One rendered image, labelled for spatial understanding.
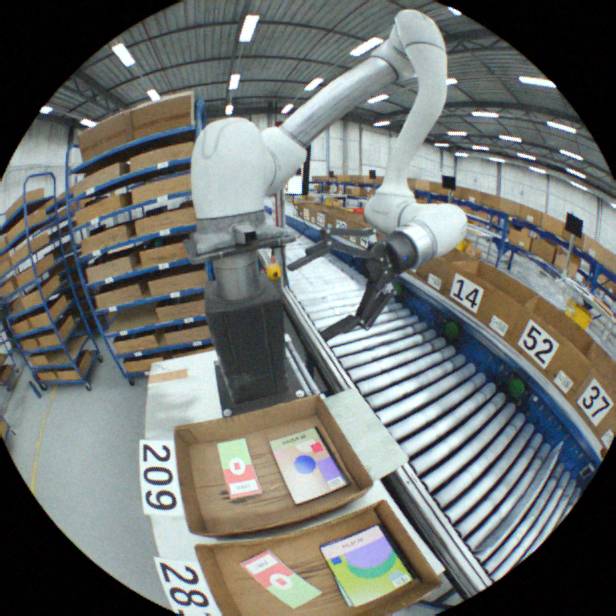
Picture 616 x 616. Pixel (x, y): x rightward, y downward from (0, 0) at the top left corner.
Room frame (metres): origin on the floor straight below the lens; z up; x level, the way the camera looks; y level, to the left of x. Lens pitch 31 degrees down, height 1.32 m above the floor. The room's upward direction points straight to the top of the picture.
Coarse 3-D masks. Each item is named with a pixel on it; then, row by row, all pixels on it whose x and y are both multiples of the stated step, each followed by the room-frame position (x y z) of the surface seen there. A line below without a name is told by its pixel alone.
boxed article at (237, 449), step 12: (228, 444) 0.25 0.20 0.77; (240, 444) 0.26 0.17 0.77; (228, 456) 0.22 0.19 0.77; (240, 456) 0.22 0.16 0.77; (228, 468) 0.18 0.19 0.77; (240, 468) 0.19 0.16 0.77; (252, 468) 0.19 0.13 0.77; (228, 480) 0.15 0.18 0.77; (240, 480) 0.15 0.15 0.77; (252, 480) 0.16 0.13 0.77; (240, 492) 0.12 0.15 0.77; (252, 492) 0.12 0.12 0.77
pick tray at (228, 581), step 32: (352, 512) 0.06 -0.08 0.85; (384, 512) 0.06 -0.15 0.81; (224, 544) -0.02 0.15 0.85; (256, 544) -0.01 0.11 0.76; (288, 544) 0.00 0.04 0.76; (416, 544) -0.04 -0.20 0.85; (224, 576) -0.12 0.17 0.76; (320, 576) -0.09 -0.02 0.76; (224, 608) -0.20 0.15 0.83; (256, 608) -0.21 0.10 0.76; (288, 608) -0.20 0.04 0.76; (320, 608) -0.20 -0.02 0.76; (352, 608) -0.21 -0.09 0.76; (384, 608) -0.21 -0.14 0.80
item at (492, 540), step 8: (552, 456) -0.02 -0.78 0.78; (544, 464) -0.02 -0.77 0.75; (552, 464) -0.04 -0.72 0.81; (544, 472) -0.05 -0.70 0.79; (536, 480) -0.05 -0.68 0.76; (528, 488) -0.06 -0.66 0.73; (536, 488) -0.07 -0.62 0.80; (528, 496) -0.08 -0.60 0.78; (520, 504) -0.09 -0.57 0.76; (528, 504) -0.10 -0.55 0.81; (512, 512) -0.10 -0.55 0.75; (520, 512) -0.11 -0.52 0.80; (504, 520) -0.11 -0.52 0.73; (512, 520) -0.12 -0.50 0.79; (496, 528) -0.12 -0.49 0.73; (504, 528) -0.13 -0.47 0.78; (488, 536) -0.13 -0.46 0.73; (496, 536) -0.14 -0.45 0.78; (480, 544) -0.14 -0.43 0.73; (488, 544) -0.15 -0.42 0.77; (496, 544) -0.15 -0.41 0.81
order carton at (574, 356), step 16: (528, 304) 0.51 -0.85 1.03; (544, 304) 0.53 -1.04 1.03; (528, 320) 0.43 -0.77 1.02; (544, 320) 0.50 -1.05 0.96; (560, 320) 0.42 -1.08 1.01; (512, 336) 0.47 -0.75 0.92; (560, 336) 0.29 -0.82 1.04; (576, 336) 0.31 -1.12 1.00; (560, 352) 0.26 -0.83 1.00; (576, 352) 0.20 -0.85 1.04; (592, 352) 0.16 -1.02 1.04; (560, 368) 0.23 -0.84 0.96; (576, 368) 0.17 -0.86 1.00; (576, 384) 0.13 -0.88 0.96
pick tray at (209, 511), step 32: (256, 416) 0.32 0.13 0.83; (288, 416) 0.34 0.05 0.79; (320, 416) 0.35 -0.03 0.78; (192, 448) 0.22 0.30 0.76; (256, 448) 0.26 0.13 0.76; (352, 448) 0.22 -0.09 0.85; (192, 480) 0.13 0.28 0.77; (224, 480) 0.15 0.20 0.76; (352, 480) 0.16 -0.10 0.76; (192, 512) 0.03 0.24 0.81; (224, 512) 0.06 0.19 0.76; (256, 512) 0.07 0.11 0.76; (288, 512) 0.08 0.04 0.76; (320, 512) 0.08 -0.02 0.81
